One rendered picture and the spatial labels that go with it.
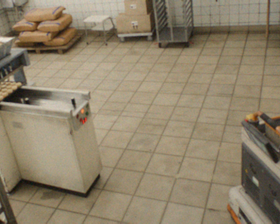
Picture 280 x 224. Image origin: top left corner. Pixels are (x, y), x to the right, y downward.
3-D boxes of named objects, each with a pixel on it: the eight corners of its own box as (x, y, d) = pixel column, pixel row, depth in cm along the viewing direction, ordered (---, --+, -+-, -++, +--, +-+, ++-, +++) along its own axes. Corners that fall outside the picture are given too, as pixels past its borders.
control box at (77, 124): (73, 130, 292) (70, 115, 285) (88, 114, 310) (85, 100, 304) (77, 130, 290) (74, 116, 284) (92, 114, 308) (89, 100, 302)
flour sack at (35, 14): (22, 23, 673) (20, 14, 666) (33, 16, 708) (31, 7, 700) (58, 21, 650) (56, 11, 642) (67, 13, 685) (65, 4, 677)
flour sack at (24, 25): (32, 33, 661) (30, 23, 654) (13, 33, 678) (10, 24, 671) (52, 20, 718) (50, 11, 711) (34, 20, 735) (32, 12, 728)
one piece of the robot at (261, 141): (284, 175, 208) (270, 150, 197) (249, 141, 239) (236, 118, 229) (301, 164, 207) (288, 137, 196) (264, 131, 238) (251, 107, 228)
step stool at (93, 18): (119, 36, 688) (115, 13, 667) (106, 45, 655) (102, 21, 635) (98, 36, 711) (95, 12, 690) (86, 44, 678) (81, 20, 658)
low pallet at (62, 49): (11, 54, 694) (9, 48, 689) (33, 39, 759) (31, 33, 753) (68, 54, 648) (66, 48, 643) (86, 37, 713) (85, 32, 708)
